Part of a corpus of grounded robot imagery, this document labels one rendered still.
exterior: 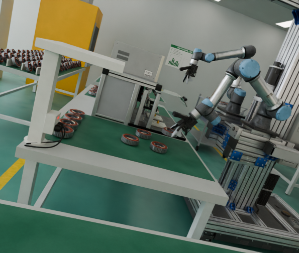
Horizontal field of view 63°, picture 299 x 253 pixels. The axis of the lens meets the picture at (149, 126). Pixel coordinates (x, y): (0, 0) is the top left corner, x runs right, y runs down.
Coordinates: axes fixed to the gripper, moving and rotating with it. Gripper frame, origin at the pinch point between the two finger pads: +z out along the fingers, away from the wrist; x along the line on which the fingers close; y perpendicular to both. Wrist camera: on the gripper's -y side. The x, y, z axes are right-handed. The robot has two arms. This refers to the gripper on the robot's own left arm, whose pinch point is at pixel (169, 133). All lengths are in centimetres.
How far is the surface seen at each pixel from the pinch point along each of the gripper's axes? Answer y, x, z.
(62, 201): -12, 14, 102
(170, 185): 0, -59, 11
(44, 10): -235, 381, 51
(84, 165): -36, -60, 32
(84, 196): 1, 28, 95
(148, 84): -33.2, 16.4, -11.8
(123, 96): -39.0, 17.2, 8.0
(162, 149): -3.6, -23.9, 7.6
